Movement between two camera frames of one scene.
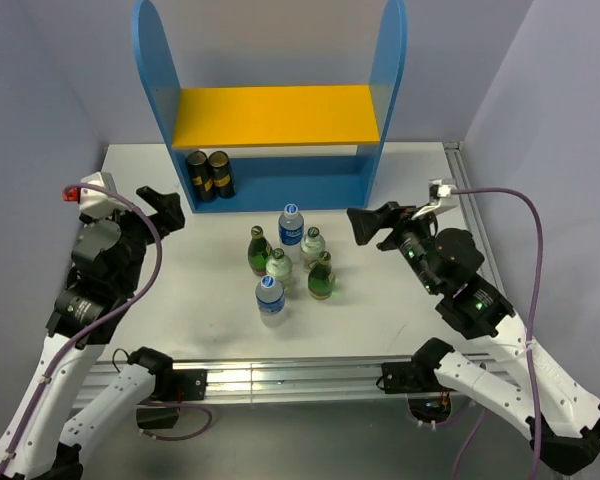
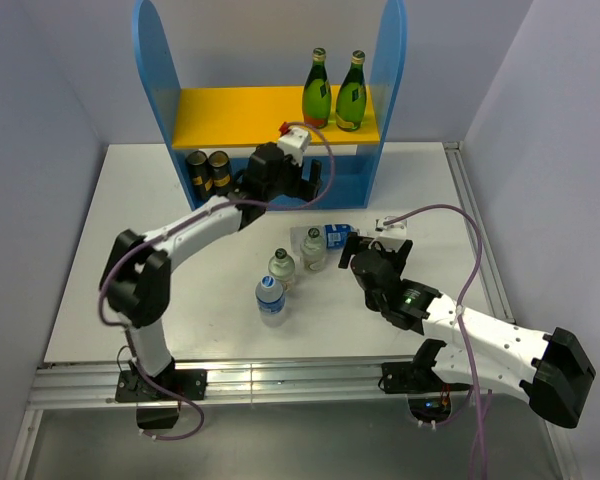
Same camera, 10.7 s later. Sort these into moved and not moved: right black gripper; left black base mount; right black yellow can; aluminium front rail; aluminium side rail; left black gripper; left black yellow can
Moved: left black gripper; right black gripper
Not moved: right black yellow can; aluminium side rail; left black base mount; left black yellow can; aluminium front rail
